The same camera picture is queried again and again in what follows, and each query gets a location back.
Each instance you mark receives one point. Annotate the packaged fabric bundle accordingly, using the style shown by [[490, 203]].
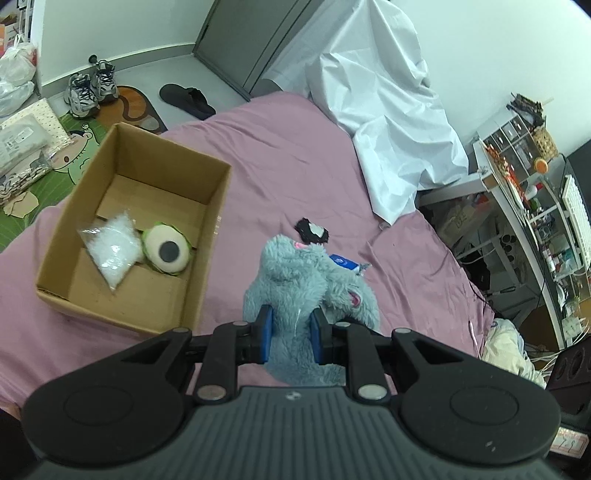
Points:
[[23, 138]]

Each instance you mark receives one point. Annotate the white plastic bag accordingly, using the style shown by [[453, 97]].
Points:
[[16, 60]]

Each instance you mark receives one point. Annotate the grey plush toy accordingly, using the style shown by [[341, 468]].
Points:
[[300, 295]]

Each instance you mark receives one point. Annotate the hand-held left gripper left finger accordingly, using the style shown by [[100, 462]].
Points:
[[265, 333]]

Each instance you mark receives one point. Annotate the brown patterned floor mat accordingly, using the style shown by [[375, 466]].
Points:
[[133, 109]]

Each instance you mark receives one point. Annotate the grey wardrobe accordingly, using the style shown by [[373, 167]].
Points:
[[249, 41]]

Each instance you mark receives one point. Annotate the grey sneaker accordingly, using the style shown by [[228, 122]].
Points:
[[81, 94], [105, 79]]

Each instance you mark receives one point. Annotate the pink bed sheet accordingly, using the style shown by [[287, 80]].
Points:
[[286, 194]]

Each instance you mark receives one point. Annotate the white desk shelf unit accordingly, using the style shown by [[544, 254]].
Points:
[[526, 217]]

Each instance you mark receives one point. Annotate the black and white fabric piece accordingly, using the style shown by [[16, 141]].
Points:
[[312, 232]]

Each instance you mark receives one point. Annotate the clear bag of white stuffing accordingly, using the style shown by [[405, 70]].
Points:
[[114, 249]]

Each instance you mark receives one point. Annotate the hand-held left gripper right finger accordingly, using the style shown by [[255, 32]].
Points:
[[316, 337]]

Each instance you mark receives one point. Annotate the white keyboard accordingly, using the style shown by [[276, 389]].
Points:
[[577, 217]]

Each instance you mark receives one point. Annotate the cream cloth bundle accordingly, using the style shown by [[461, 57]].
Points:
[[508, 350]]

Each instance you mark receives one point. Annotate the woven basket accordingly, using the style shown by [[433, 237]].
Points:
[[545, 142]]

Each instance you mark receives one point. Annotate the green cartoon floor mat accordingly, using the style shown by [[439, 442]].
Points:
[[51, 175]]

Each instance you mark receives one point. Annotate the green one-eyed plush toy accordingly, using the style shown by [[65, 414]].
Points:
[[167, 249]]

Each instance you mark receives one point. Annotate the black slipper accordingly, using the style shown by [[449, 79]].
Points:
[[186, 99]]

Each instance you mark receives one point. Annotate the cardboard box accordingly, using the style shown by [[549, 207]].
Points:
[[134, 226]]

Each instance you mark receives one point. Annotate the white sheet cover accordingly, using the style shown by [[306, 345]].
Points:
[[383, 106]]

